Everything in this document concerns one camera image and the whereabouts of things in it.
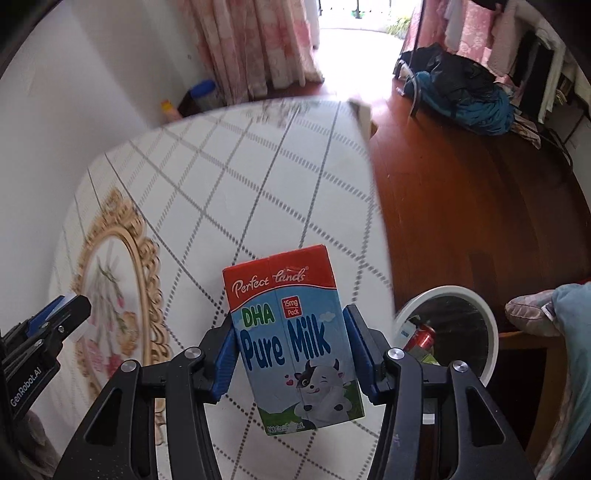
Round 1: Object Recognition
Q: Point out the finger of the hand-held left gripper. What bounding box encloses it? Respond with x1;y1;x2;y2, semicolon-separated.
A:
0;294;75;345
0;295;92;371

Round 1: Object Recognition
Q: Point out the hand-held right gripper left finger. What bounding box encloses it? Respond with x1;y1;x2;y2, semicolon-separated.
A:
53;315;241;480

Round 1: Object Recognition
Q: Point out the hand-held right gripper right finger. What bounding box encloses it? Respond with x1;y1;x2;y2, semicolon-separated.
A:
342;304;536;480

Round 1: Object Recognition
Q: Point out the red soda can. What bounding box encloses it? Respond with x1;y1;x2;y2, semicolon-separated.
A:
404;324;437;352

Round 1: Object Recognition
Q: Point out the blue white milk carton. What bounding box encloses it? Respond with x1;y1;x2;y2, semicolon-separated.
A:
222;244;365;437

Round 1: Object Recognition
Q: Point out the white round bin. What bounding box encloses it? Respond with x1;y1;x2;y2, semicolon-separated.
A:
394;285;500;389

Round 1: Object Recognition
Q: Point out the person's left forearm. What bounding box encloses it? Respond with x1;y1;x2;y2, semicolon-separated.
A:
18;410;54;480

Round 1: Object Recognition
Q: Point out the patterned pillow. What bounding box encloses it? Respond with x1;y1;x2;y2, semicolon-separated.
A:
505;291;563;339

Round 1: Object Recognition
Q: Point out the table with checked tablecloth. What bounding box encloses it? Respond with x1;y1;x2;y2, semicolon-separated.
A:
48;98;394;480

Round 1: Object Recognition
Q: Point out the dark box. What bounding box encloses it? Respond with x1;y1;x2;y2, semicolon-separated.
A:
177;90;200;117

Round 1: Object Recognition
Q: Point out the blue lid jar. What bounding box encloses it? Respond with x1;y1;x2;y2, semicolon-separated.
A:
191;79;219;112

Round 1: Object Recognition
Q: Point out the pile of dark blue clothes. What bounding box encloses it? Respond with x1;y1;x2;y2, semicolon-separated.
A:
398;43;515;136

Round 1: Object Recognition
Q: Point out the pink floral curtain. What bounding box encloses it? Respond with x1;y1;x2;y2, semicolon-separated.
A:
177;0;325;101
402;0;492;62

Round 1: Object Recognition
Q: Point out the black clothes rack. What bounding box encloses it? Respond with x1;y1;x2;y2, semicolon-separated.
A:
508;28;578;171

